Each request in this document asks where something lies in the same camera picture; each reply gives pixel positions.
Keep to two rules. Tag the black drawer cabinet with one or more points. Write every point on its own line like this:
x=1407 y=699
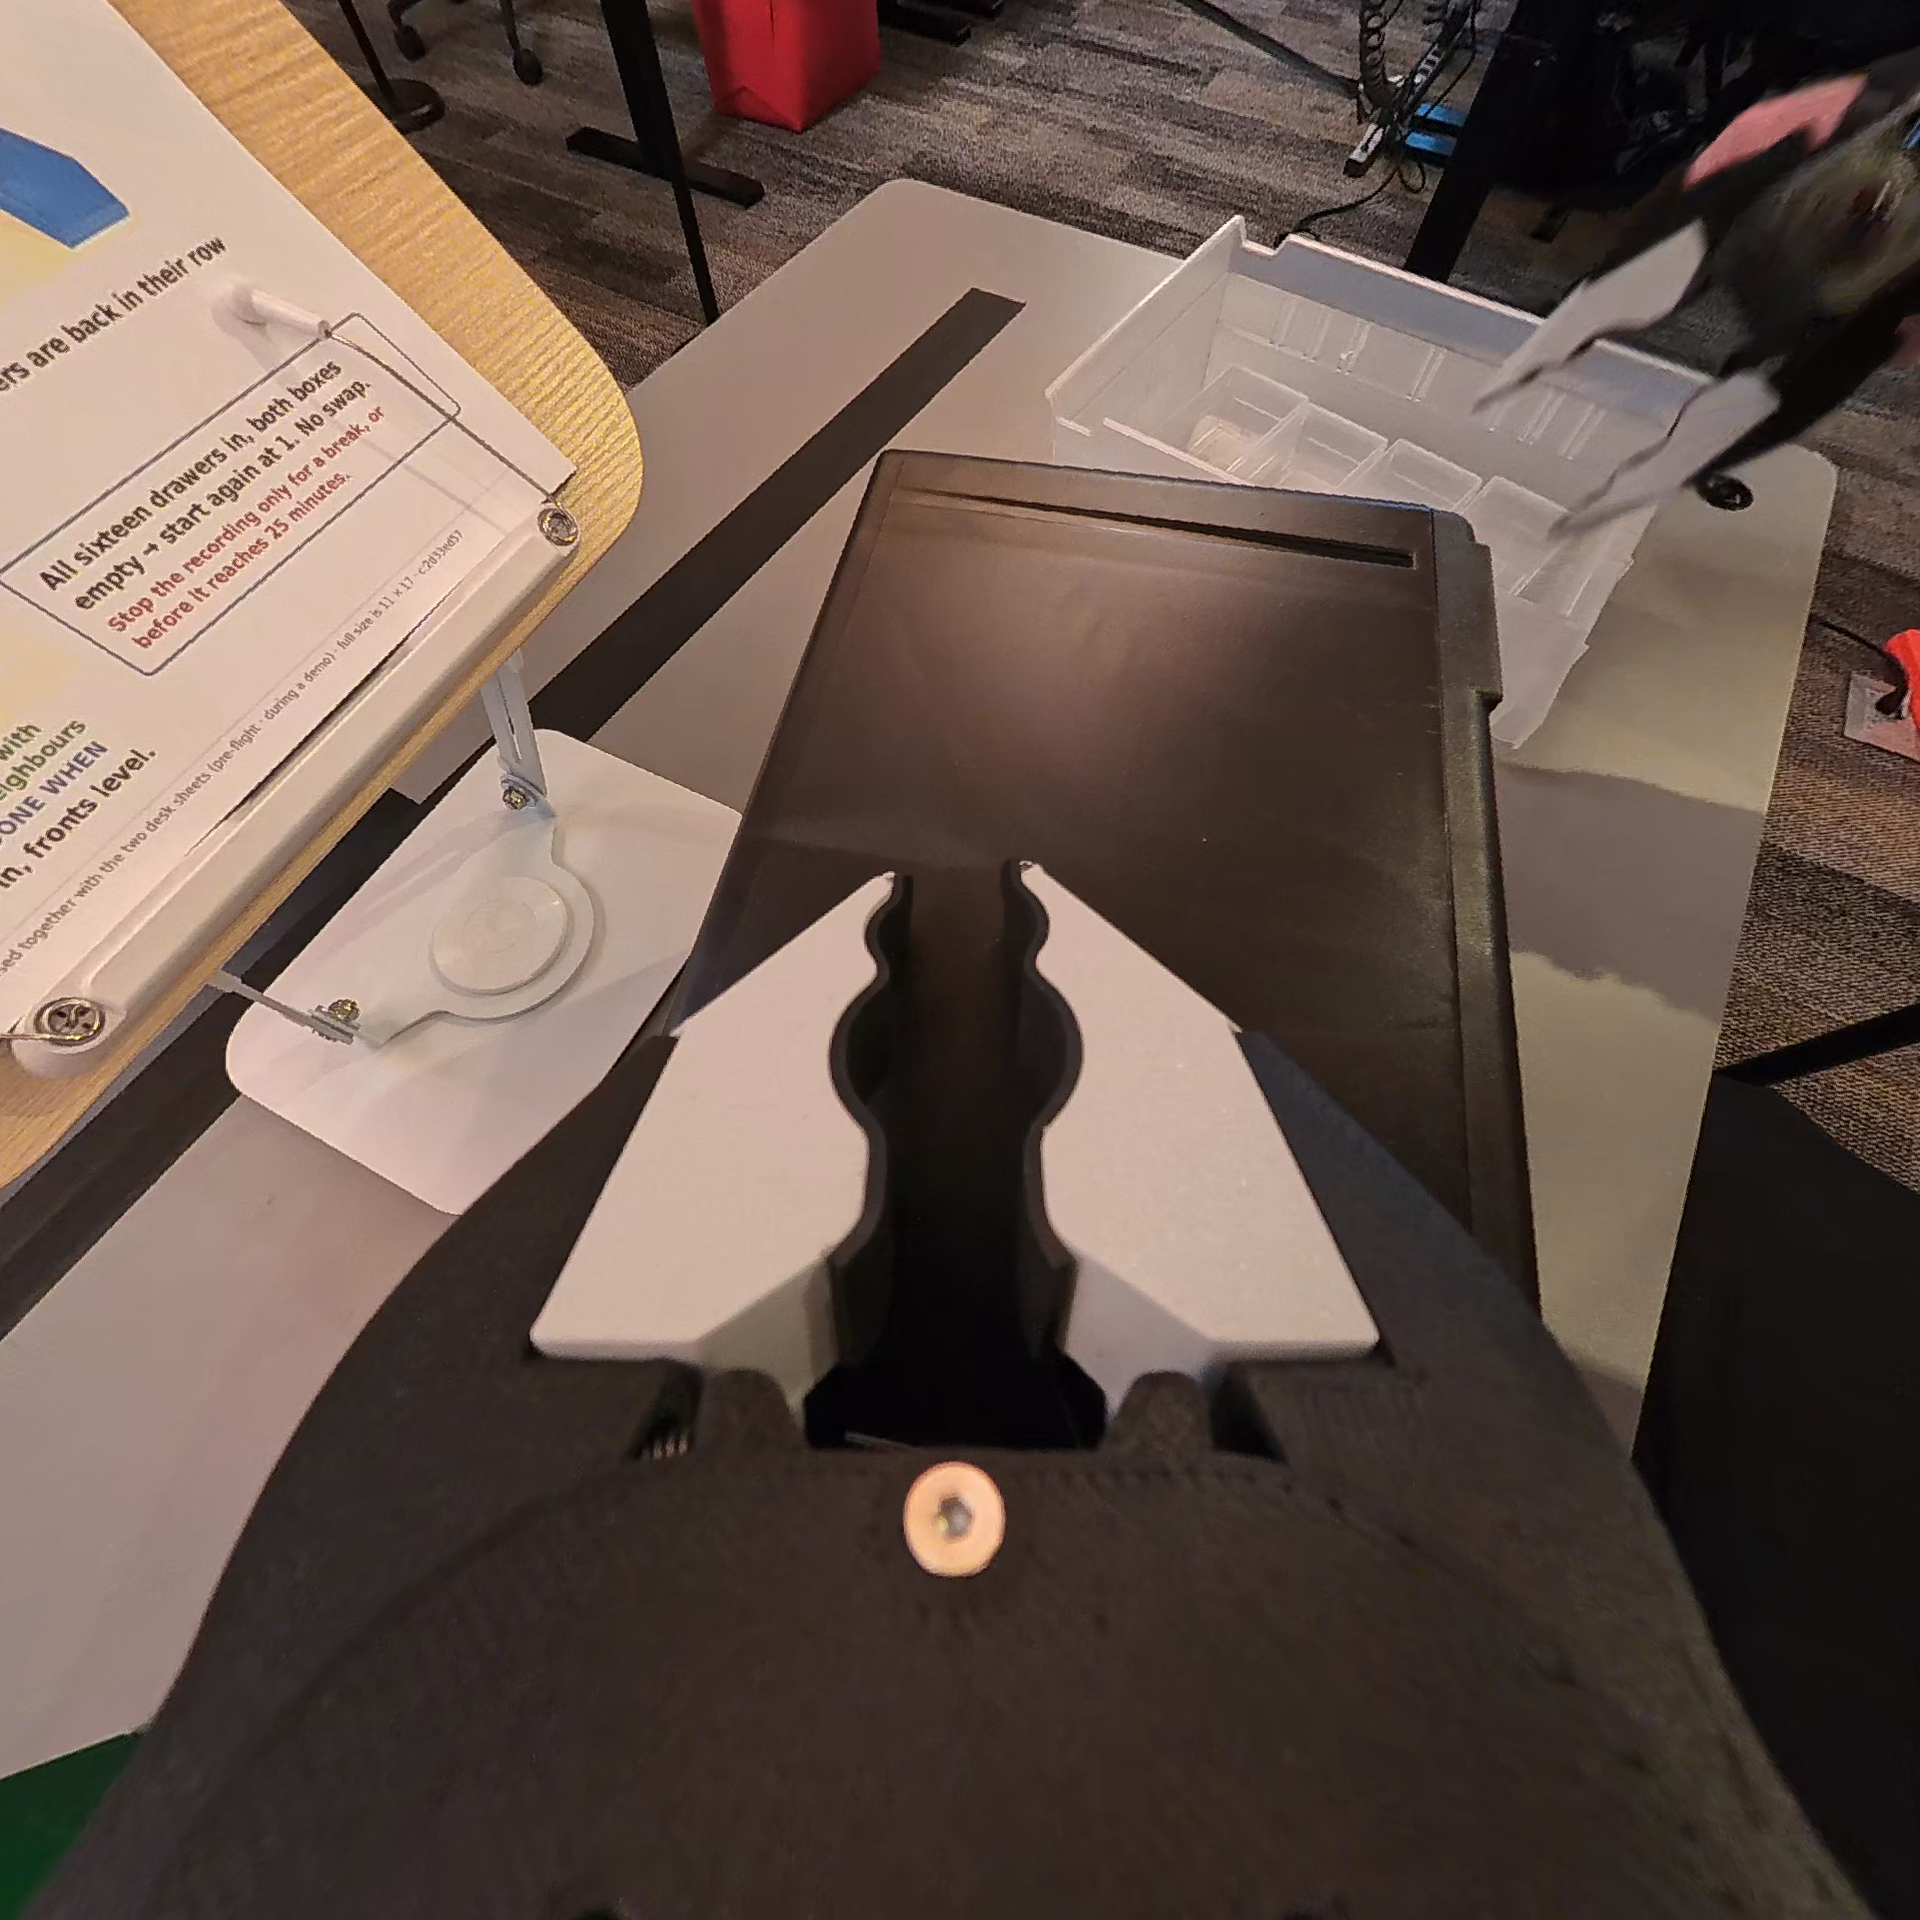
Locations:
x=1141 y=705

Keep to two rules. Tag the printed instruction sheet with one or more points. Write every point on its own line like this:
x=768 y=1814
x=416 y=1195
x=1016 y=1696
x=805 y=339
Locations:
x=225 y=452

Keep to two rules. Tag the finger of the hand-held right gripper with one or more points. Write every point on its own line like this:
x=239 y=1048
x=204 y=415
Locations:
x=1613 y=317
x=1695 y=443

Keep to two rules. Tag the red orange fabric item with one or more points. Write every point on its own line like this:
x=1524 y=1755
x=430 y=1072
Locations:
x=1905 y=675

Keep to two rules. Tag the large clear plastic bin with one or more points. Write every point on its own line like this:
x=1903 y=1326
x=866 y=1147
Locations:
x=1141 y=390

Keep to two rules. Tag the black desk leg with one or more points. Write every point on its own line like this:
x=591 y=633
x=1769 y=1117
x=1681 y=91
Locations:
x=1463 y=149
x=661 y=136

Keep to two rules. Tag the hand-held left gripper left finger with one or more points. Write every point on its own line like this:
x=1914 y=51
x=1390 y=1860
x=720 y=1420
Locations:
x=705 y=1185

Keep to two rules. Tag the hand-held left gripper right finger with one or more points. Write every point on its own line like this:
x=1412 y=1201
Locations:
x=1215 y=1185

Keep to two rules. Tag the red bag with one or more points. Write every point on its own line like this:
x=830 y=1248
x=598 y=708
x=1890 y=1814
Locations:
x=781 y=61

